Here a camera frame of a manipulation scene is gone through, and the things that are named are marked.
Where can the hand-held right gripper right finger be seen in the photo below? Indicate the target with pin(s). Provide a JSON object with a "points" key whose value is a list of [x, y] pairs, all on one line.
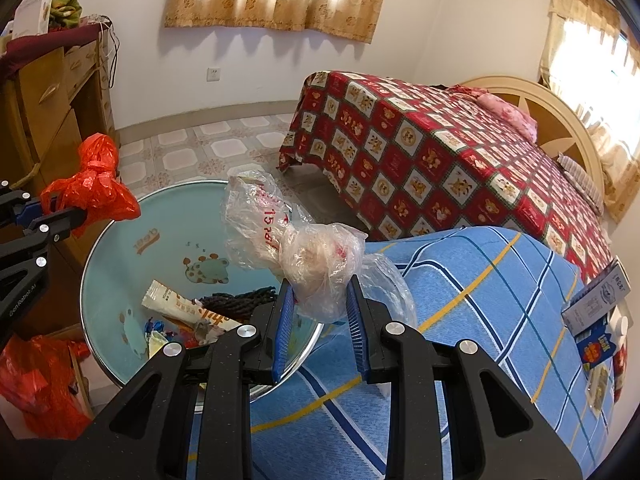
{"points": [[356, 330]]}

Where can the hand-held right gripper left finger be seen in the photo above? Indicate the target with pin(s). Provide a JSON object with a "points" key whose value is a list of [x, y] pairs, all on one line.
{"points": [[281, 330]]}

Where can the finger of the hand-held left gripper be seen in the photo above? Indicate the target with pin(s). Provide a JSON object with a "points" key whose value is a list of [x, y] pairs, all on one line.
{"points": [[30, 212], [55, 227]]}

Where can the dark knitted cloth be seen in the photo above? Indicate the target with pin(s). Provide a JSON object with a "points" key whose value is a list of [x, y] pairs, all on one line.
{"points": [[235, 305]]}

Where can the small red plastic bag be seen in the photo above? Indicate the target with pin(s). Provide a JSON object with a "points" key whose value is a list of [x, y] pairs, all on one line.
{"points": [[95, 185]]}

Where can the clear plastic bag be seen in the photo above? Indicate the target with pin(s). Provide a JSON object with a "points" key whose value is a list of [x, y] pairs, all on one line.
{"points": [[310, 260]]}

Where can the light blue trash bin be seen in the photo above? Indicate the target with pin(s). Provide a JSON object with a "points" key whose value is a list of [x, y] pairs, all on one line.
{"points": [[150, 260]]}

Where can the white snack wrapper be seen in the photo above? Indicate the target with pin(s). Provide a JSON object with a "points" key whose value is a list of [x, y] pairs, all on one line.
{"points": [[175, 305]]}

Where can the yellow plastic wrapper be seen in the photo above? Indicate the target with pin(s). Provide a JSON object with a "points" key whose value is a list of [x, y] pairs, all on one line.
{"points": [[157, 342]]}

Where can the blue wrapper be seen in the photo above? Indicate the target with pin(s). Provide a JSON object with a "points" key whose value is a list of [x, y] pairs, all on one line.
{"points": [[152, 327]]}

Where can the wooden cabinet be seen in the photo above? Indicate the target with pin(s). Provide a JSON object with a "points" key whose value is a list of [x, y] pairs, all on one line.
{"points": [[45, 125]]}

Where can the large red plastic bag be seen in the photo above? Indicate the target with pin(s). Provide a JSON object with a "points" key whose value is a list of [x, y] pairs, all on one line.
{"points": [[40, 390]]}

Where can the blue plaid tablecloth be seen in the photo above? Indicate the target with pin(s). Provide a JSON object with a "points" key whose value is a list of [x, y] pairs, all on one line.
{"points": [[475, 285]]}

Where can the dark red cloth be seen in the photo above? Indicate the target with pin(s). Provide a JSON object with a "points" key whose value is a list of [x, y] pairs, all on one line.
{"points": [[50, 40]]}

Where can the bed with red quilt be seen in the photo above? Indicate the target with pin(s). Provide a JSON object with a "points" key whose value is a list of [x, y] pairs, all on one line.
{"points": [[425, 160]]}

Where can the white box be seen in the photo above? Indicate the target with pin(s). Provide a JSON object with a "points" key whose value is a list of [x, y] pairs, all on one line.
{"points": [[32, 10]]}

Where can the green stuffed toy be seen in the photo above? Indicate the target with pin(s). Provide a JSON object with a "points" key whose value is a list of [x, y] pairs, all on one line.
{"points": [[65, 12]]}

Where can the blue short carton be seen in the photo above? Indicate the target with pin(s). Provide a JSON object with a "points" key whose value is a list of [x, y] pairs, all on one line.
{"points": [[595, 347]]}

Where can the white tall carton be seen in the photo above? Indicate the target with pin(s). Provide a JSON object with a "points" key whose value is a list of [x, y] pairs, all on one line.
{"points": [[595, 300]]}

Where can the small greenish packet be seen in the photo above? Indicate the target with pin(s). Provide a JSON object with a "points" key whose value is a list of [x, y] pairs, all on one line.
{"points": [[599, 387]]}

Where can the wide beige patterned curtain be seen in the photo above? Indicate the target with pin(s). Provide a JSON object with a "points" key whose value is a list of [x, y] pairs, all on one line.
{"points": [[200, 15]]}

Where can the pink pillow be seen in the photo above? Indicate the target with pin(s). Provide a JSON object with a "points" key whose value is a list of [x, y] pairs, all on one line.
{"points": [[505, 112]]}

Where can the striped pillow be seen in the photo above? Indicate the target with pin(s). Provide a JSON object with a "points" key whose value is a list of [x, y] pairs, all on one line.
{"points": [[580, 177]]}

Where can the cream wooden headboard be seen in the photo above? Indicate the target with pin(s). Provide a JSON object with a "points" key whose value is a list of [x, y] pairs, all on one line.
{"points": [[555, 125]]}

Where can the narrow beige patterned curtain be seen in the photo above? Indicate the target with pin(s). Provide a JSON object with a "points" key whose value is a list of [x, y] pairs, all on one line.
{"points": [[565, 20]]}

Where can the white wall socket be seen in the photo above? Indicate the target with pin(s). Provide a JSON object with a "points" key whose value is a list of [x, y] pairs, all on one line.
{"points": [[214, 74]]}

